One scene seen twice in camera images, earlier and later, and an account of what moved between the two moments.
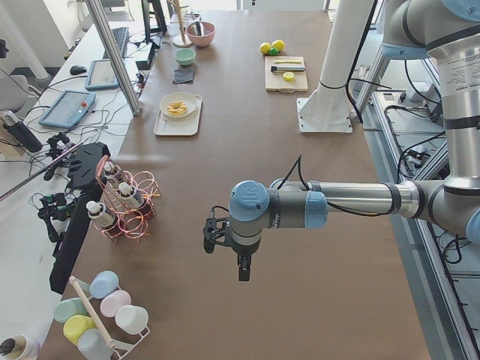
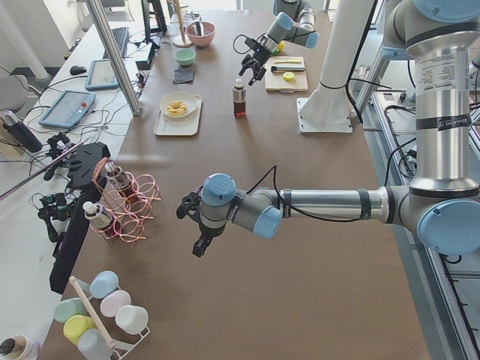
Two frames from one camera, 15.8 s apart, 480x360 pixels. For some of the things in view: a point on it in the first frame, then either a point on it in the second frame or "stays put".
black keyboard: [121, 36] stays put
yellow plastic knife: [280, 61] stays put
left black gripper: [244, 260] → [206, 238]
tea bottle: [129, 195] → [239, 99]
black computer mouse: [78, 70] stays put
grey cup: [94, 345] stays put
